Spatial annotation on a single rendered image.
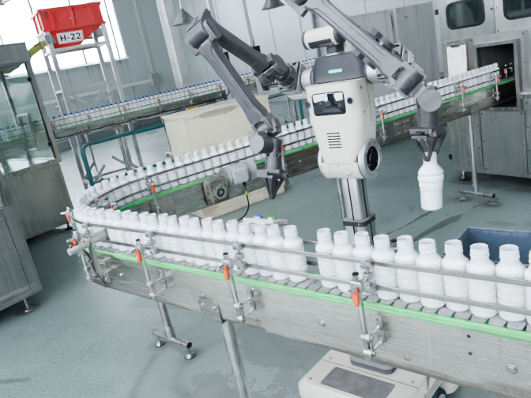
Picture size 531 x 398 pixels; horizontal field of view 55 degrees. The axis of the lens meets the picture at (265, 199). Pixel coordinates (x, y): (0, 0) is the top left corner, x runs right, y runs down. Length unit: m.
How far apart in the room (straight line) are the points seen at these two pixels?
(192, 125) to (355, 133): 3.74
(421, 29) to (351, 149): 6.49
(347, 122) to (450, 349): 0.95
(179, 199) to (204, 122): 2.60
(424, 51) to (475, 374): 7.32
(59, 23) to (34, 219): 2.91
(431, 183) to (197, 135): 4.26
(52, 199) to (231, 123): 2.45
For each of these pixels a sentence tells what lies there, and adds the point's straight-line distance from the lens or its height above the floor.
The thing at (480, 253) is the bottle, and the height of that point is 1.16.
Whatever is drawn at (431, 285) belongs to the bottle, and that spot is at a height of 1.06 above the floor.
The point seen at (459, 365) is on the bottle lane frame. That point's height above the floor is 0.88.
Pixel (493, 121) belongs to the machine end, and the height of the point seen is 0.64.
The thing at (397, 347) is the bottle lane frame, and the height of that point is 0.89.
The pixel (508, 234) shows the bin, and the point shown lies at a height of 0.93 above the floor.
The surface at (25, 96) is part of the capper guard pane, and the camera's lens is 6.67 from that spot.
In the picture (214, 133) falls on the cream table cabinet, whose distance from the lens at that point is 5.64.
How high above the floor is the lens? 1.66
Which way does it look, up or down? 16 degrees down
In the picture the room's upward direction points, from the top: 12 degrees counter-clockwise
